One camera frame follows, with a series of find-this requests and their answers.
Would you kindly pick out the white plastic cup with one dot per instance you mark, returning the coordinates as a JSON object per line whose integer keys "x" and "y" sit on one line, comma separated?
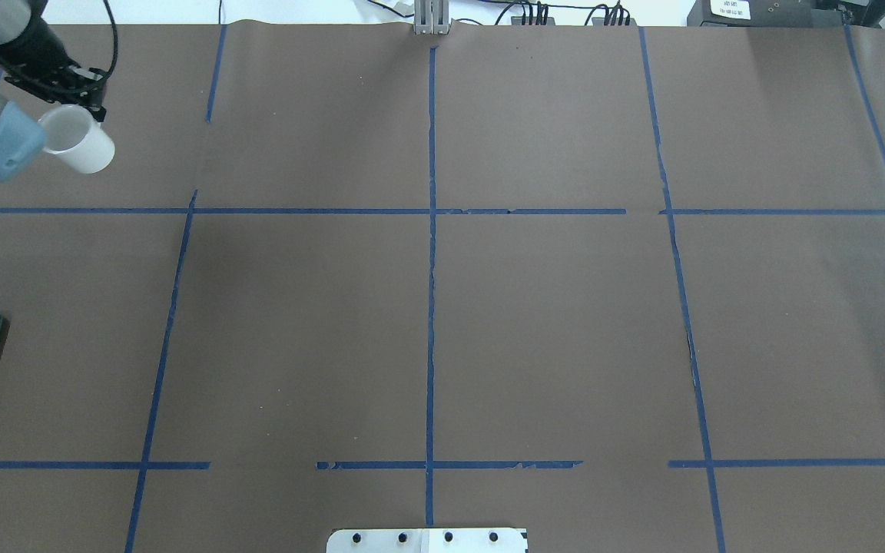
{"x": 74, "y": 137}

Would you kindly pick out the black computer box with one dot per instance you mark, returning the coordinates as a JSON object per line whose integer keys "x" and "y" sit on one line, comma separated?
{"x": 765, "y": 14}

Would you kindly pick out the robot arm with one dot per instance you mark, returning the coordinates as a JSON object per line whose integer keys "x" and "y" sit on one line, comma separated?
{"x": 21, "y": 138}

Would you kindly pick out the grey aluminium frame post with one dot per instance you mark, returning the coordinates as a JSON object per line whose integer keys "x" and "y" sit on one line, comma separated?
{"x": 431, "y": 17}

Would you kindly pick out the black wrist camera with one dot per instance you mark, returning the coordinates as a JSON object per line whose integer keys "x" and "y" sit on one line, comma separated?
{"x": 30, "y": 85}

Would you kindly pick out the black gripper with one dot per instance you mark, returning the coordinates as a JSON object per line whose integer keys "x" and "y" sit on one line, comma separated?
{"x": 44, "y": 55}

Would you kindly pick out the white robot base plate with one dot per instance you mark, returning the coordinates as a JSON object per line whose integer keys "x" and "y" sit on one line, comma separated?
{"x": 499, "y": 539}

